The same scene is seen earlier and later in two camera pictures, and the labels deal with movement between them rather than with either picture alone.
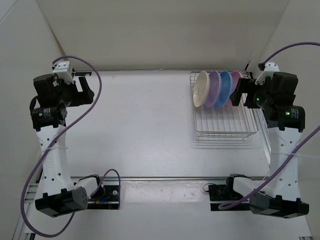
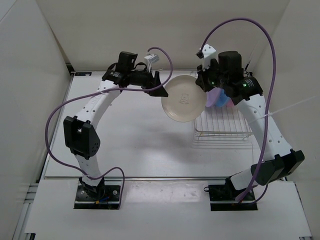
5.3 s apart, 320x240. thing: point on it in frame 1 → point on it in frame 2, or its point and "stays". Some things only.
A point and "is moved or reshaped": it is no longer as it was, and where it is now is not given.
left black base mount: (106, 197) stays
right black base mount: (226, 192) stays
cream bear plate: (201, 89) is moved or reshaped
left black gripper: (85, 97) → (150, 81)
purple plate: (215, 84) stays
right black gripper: (245, 85) → (202, 74)
